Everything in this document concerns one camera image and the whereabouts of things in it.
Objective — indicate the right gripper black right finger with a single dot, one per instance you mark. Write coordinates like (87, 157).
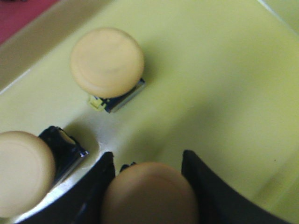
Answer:
(229, 196)

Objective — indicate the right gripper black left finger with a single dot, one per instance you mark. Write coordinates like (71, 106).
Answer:
(81, 204)

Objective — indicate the yellow mushroom button bottom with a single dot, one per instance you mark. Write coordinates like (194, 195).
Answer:
(30, 166)

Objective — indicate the yellow plastic tray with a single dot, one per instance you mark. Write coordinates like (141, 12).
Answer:
(222, 80)

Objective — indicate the red plastic tray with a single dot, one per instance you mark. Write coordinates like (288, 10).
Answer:
(15, 14)

